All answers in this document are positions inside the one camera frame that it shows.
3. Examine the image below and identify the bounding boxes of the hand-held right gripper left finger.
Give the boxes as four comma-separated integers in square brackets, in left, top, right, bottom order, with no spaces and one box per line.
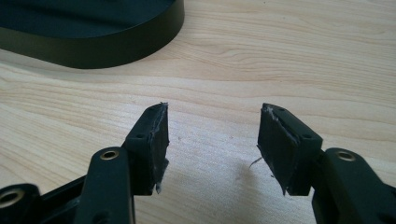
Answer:
[73,102,171,224]

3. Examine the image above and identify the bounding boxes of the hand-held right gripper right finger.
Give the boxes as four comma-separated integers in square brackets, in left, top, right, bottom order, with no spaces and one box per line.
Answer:
[257,103,396,224]

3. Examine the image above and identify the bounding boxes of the black round tray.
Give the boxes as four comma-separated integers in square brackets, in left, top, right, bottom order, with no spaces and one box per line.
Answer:
[0,0,185,70]

